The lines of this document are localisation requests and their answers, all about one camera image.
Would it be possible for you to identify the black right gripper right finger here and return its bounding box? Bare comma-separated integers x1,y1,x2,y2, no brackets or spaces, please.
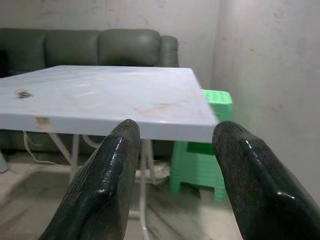
211,120,320,240

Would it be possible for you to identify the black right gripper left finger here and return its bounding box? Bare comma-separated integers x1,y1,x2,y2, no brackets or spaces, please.
39,119,141,240

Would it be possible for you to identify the green plastic stool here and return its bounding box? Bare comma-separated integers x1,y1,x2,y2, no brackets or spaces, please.
169,89,235,202

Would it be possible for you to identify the white plastic folding table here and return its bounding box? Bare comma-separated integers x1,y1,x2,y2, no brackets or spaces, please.
0,64,221,237

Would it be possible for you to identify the grey-blue plastic side table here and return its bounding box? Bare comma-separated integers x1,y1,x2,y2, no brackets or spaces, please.
0,152,8,173

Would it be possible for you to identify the green leather sofa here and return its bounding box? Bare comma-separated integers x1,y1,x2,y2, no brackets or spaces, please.
0,27,180,156

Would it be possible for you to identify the white charger cable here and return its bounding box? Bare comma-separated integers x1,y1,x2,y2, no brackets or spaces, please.
23,129,73,167

